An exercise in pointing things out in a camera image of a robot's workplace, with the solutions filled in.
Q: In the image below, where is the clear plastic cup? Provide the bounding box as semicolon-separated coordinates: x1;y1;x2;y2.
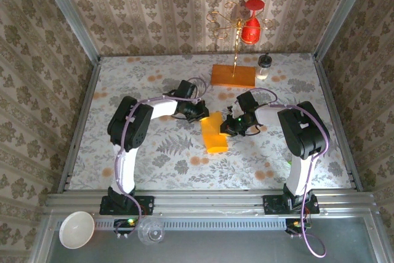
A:
137;218;166;246

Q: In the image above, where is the aluminium frame post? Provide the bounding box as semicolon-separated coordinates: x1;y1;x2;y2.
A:
36;0;102;64
313;0;372;60

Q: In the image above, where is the aluminium mounting rail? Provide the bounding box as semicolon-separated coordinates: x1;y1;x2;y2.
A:
44;191;378;214

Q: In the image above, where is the orange cloth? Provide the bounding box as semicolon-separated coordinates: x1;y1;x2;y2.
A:
199;111;229;155

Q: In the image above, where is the white bowl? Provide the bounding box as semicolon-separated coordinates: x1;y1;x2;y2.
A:
58;211;95;250

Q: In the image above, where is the small glass jar black lid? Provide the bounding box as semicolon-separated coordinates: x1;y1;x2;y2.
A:
256;53;271;81

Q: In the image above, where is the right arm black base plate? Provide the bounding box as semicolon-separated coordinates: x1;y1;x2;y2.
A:
263;194;320;216

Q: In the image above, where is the red wine glass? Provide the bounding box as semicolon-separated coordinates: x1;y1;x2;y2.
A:
240;0;266;44

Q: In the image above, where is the gold wire rack wooden base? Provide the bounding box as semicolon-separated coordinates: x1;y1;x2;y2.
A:
206;0;275;89

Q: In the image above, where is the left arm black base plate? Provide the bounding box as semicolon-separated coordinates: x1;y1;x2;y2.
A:
99;195;155;216

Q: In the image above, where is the slotted grey cable duct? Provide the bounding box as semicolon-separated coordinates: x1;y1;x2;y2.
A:
50;218;312;232

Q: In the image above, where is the small controller circuit board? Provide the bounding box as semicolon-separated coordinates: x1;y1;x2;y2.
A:
113;218;139;240
284;218;313;239

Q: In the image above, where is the aluminium table side rail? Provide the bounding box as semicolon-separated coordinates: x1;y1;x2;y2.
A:
57;59;102;193
313;55;364;192

